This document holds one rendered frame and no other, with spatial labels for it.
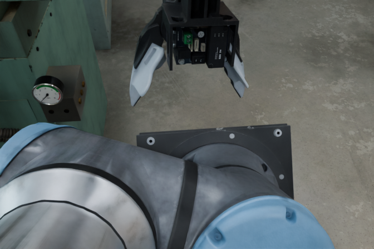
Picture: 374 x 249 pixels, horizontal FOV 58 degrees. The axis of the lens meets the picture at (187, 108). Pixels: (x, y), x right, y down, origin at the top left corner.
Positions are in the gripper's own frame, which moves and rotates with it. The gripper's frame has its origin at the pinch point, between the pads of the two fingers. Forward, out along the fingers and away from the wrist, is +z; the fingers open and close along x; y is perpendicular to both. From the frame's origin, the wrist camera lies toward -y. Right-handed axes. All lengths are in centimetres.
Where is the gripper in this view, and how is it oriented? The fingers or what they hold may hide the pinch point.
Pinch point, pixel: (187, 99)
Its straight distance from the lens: 46.8
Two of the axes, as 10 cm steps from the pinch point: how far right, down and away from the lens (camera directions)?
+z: -0.3, 8.2, 5.8
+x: 9.8, -0.8, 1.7
